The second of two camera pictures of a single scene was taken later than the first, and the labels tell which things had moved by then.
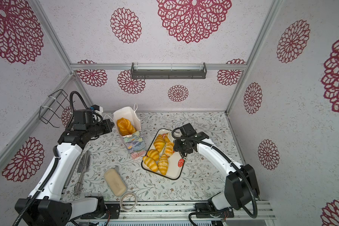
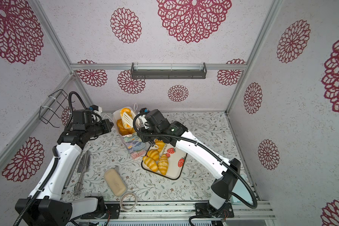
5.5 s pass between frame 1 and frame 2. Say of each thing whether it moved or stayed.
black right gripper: moved
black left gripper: stayed
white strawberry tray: stayed
